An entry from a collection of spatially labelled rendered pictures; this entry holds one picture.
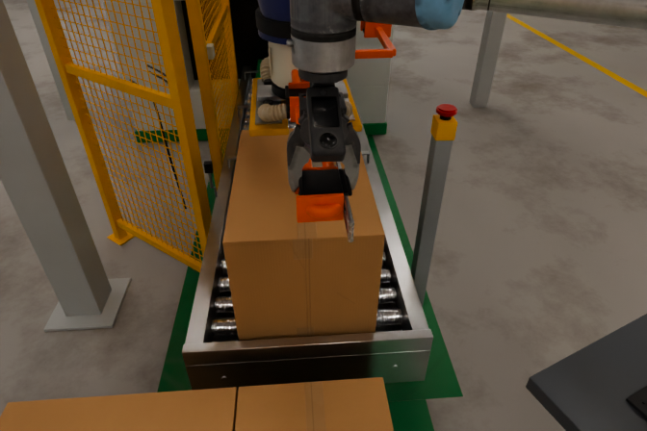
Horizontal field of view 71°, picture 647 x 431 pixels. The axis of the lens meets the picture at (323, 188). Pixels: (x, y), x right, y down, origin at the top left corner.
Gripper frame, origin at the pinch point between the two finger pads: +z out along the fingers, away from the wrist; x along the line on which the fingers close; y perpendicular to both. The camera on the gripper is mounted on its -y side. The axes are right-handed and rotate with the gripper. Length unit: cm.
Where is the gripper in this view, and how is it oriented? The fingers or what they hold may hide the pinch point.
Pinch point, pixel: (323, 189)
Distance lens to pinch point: 74.9
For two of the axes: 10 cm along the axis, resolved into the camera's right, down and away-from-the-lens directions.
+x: -10.0, 0.4, -0.6
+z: 0.0, 8.2, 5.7
